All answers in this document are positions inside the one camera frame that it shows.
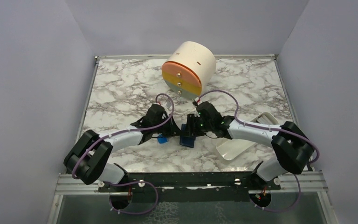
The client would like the black metal base rail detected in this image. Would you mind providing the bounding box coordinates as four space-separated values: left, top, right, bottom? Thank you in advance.
98 171 281 203

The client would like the small blue plastic box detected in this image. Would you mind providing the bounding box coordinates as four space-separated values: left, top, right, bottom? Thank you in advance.
157 136 168 144

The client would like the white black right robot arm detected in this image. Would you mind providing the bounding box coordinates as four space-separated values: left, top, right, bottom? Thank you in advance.
183 101 316 190

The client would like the blue card holder wallet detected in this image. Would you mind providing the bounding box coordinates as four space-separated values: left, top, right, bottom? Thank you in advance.
179 136 196 148

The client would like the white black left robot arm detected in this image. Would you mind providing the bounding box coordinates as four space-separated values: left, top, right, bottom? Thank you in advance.
63 104 181 192

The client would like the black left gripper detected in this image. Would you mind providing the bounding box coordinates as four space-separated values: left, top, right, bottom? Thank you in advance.
152 114 182 139

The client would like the white rectangular plastic tray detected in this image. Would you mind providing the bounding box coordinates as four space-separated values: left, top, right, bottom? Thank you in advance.
215 112 280 161

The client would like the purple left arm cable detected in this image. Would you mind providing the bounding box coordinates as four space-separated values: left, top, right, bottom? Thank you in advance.
71 93 175 180

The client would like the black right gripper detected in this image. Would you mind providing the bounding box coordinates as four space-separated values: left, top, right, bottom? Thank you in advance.
182 113 213 137

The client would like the round beige drawer cabinet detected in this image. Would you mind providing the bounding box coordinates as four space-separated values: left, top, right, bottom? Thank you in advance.
161 41 216 99

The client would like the stack of white cards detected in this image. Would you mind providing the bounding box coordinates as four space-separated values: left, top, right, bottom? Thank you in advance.
251 112 279 125

